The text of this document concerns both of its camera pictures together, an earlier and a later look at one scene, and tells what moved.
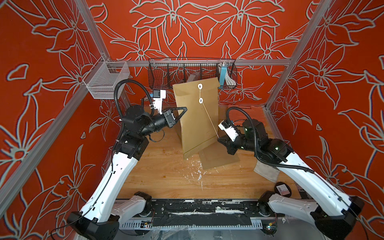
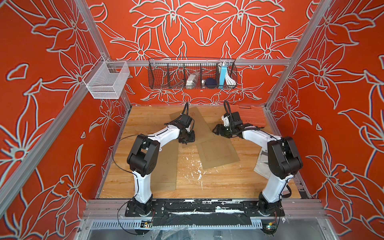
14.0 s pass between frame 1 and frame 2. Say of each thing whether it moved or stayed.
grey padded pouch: stayed
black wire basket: stayed
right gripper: moved
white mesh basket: stayed
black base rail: stayed
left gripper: moved
